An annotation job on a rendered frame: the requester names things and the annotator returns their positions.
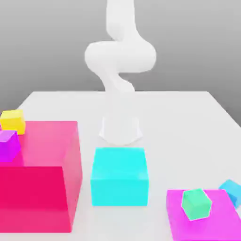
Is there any small yellow cube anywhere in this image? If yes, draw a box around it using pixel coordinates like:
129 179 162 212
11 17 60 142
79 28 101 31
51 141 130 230
0 109 26 136

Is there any small green cube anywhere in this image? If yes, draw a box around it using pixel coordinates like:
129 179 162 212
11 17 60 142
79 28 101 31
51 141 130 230
181 188 213 221

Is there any small purple cube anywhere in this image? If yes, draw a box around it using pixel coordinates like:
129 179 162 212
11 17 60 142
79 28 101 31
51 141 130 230
0 130 21 163

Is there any small blue cube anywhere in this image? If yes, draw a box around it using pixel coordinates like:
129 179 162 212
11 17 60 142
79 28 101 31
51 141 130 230
218 179 241 209

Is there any large cyan box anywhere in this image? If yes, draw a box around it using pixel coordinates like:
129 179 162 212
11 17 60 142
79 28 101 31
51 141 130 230
90 147 149 207

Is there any large pink box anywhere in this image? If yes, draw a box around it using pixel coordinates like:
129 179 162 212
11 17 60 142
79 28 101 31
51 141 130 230
0 120 83 233

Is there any large magenta box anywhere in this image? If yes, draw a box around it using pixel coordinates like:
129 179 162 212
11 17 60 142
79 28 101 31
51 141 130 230
166 189 241 241

